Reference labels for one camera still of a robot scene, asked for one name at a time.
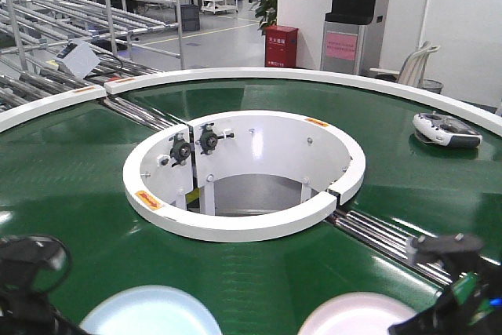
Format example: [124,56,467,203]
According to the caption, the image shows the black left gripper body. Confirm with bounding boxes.
[1,235,87,334]

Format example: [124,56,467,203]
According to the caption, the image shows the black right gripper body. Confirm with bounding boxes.
[387,233,501,334]

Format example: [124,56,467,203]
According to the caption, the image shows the pink plate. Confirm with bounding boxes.
[298,292,416,335]

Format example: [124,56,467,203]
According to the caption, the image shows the light blue plate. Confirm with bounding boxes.
[80,285,222,334]

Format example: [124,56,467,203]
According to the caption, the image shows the green circular conveyor belt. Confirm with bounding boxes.
[1,79,501,334]

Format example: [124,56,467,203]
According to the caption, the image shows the steel transfer rollers right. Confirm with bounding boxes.
[327,209,502,289]

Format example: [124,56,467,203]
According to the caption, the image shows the steel transfer rollers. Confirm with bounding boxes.
[100,96,177,131]
[327,209,502,289]

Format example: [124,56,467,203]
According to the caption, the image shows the white grey remote controller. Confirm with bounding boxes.
[413,113,482,148]

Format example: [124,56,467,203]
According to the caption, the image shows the steel transfer rollers left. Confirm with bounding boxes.
[100,96,177,131]

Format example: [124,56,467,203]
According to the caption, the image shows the white plastic chair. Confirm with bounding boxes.
[369,41,441,88]

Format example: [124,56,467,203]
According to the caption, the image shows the grey control box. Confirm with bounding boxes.
[55,41,100,78]

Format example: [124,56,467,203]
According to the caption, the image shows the red fire extinguisher cabinet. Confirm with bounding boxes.
[265,25,299,68]

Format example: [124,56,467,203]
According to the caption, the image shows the black plastic crate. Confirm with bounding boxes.
[180,4,200,31]

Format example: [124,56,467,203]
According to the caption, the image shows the black grey water dispenser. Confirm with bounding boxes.
[321,0,376,75]

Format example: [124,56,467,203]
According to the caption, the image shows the white outer conveyor rail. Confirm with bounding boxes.
[1,67,501,136]

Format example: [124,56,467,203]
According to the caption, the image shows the white inner conveyor ring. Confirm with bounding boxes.
[122,109,367,243]

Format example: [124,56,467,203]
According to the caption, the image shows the steel roller rack frame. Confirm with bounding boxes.
[0,0,185,111]

